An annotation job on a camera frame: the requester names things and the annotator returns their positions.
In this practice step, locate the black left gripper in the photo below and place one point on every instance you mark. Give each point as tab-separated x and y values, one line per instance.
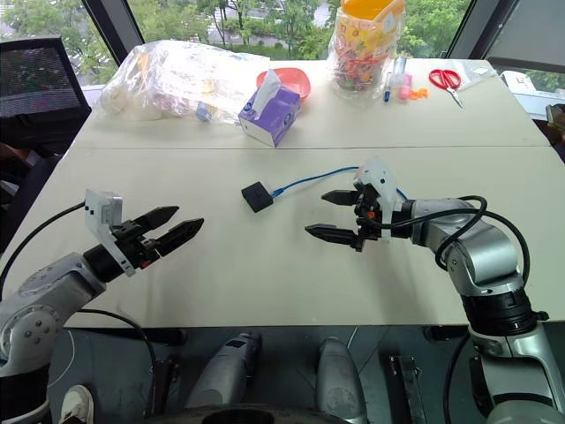
132	247

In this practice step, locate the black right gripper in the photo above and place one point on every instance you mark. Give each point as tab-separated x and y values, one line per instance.
368	212

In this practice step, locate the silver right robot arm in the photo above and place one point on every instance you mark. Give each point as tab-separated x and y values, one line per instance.
485	260

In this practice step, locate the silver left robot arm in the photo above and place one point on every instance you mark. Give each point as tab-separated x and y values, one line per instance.
42	282

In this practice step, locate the small black plastic box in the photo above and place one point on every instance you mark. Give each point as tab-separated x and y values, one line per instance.
257	195

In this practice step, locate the purple tissue box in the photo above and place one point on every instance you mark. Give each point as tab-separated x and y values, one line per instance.
270	112

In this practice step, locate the blue capped pen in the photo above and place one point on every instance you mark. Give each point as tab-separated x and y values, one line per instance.
387	88

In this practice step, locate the pink plastic bowl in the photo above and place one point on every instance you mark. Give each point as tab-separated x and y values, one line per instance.
289	81

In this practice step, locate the clear plastic bag with items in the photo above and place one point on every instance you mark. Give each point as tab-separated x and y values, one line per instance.
176	84

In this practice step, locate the pink eraser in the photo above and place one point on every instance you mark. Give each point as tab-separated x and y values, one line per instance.
404	86

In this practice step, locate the orange plastic clip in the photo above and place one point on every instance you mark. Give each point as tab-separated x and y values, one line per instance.
418	93

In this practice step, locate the bag of colourful candy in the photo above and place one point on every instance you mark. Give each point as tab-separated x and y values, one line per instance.
359	48

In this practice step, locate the black mesh office chair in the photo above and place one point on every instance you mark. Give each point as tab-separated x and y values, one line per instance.
37	93

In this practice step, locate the clear plastic sleeve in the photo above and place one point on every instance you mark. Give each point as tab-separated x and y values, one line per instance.
474	70

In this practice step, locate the white sneaker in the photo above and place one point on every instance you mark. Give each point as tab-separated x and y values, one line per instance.
76	404

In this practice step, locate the white cardboard box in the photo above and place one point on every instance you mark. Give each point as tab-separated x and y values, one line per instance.
523	81

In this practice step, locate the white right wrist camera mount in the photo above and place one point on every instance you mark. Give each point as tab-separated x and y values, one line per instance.
382	185

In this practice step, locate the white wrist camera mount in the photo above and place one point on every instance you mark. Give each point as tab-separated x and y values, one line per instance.
104	221
382	185

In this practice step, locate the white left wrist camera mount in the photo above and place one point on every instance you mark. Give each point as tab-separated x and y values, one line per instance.
104	221

